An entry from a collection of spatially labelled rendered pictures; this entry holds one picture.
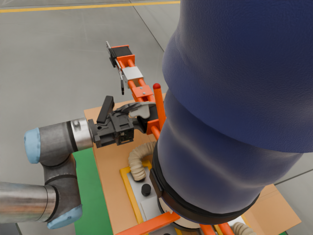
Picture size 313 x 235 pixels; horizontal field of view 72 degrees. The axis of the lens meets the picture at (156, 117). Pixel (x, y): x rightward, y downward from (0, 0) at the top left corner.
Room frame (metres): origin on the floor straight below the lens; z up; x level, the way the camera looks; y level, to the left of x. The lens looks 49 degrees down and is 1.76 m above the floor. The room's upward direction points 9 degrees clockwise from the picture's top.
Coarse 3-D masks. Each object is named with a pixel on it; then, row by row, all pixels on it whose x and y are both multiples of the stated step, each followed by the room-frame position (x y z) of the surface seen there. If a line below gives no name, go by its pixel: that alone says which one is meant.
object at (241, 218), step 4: (240, 216) 0.22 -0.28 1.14; (244, 216) 0.22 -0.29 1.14; (232, 220) 0.20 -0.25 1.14; (236, 220) 0.20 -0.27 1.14; (240, 220) 0.20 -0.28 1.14; (244, 220) 0.21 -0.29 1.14; (232, 224) 0.19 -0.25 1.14; (248, 224) 0.20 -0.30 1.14; (216, 228) 0.17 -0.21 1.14; (220, 232) 0.17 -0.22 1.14
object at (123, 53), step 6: (114, 48) 0.76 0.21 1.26; (120, 48) 0.77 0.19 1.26; (126, 48) 0.78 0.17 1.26; (120, 54) 0.73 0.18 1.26; (126, 54) 0.74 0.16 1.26; (132, 54) 0.74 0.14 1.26; (120, 60) 0.71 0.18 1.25; (126, 60) 0.72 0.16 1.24; (132, 60) 0.73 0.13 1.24; (126, 66) 0.72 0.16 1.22
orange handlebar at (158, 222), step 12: (132, 84) 0.58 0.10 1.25; (144, 84) 0.58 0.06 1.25; (144, 96) 0.52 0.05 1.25; (156, 132) 0.38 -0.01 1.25; (156, 216) 0.15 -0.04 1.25; (168, 216) 0.15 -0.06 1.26; (132, 228) 0.11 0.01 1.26; (144, 228) 0.12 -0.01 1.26; (156, 228) 0.12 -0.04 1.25; (204, 228) 0.14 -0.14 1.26; (228, 228) 0.14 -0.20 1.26
